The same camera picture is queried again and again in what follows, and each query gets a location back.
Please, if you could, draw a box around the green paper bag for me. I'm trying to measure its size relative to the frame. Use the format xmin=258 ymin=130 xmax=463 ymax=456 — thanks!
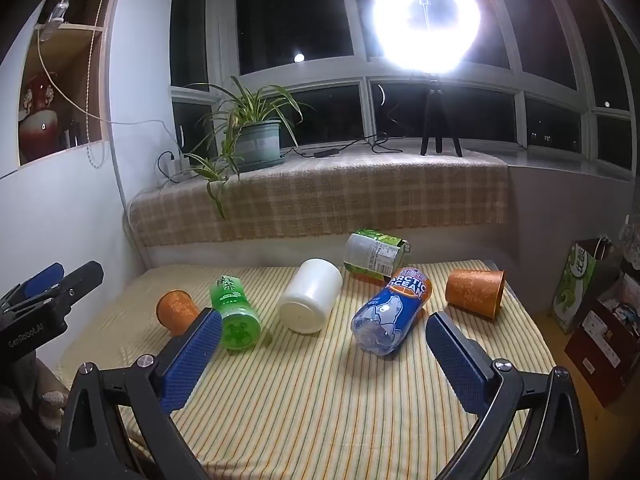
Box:
xmin=552 ymin=239 xmax=618 ymax=333

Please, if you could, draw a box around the potted spider plant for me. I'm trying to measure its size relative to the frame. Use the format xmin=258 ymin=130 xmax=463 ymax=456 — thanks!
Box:
xmin=182 ymin=76 xmax=313 ymax=220

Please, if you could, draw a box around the green plastic bottle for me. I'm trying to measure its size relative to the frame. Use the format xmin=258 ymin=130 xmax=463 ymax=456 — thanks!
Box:
xmin=210 ymin=276 xmax=262 ymax=352

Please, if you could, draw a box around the striped yellow table cloth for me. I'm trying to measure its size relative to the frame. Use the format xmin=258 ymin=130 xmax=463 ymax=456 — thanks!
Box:
xmin=57 ymin=259 xmax=556 ymax=480

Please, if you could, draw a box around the wooden wall shelf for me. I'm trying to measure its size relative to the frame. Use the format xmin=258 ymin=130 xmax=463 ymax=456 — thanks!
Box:
xmin=19 ymin=0 xmax=124 ymax=166

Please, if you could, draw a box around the blue and orange plastic bottle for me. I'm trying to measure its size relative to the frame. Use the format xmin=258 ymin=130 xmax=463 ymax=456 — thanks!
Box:
xmin=351 ymin=266 xmax=433 ymax=357

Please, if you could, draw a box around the orange patterned paper cup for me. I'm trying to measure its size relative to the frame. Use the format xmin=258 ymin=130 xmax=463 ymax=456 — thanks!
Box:
xmin=156 ymin=290 xmax=201 ymax=337
xmin=445 ymin=268 xmax=506 ymax=321

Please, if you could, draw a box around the plaid beige blanket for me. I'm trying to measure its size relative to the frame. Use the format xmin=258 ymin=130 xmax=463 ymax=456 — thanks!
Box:
xmin=127 ymin=152 xmax=511 ymax=248

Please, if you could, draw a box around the white charging cable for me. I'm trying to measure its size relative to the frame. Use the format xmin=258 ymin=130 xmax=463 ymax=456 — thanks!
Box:
xmin=35 ymin=0 xmax=176 ymax=133

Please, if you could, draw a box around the black tripod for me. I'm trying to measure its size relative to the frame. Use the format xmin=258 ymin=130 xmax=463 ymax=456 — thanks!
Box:
xmin=420 ymin=72 xmax=463 ymax=157

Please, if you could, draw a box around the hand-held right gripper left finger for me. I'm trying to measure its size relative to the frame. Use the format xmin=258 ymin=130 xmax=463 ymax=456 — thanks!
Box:
xmin=55 ymin=307 xmax=223 ymax=480

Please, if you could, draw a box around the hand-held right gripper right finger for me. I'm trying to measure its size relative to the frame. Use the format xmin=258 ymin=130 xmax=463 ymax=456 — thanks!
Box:
xmin=425 ymin=311 xmax=590 ymax=480

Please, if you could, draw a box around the ring light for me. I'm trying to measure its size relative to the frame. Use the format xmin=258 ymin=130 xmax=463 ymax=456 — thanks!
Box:
xmin=372 ymin=0 xmax=483 ymax=73

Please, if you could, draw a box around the white window frame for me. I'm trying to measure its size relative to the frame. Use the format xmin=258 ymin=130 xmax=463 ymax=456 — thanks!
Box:
xmin=170 ymin=0 xmax=636 ymax=173

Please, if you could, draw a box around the white plastic jar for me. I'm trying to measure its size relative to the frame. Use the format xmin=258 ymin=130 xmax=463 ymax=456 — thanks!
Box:
xmin=277 ymin=258 xmax=344 ymax=333

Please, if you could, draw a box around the beige fuzzy cloth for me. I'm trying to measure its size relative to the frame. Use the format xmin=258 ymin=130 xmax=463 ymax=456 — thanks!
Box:
xmin=0 ymin=355 xmax=71 ymax=431

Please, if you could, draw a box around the brown cardboard box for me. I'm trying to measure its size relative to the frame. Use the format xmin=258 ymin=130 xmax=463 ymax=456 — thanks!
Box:
xmin=565 ymin=272 xmax=640 ymax=408

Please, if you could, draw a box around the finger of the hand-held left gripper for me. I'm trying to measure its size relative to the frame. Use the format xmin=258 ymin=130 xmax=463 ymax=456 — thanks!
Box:
xmin=48 ymin=260 xmax=105 ymax=314
xmin=21 ymin=262 xmax=66 ymax=301

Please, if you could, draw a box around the black cable with controller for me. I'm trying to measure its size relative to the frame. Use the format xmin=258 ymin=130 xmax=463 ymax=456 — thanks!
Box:
xmin=285 ymin=132 xmax=416 ymax=159

